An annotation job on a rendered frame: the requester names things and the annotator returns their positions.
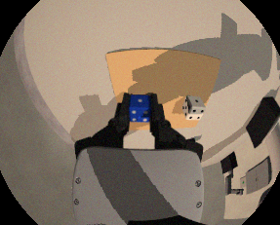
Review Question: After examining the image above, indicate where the tan square mat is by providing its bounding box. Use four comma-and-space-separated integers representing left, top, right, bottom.
105, 49, 221, 129

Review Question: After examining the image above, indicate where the blue die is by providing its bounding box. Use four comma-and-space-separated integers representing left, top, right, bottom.
129, 94, 151, 123

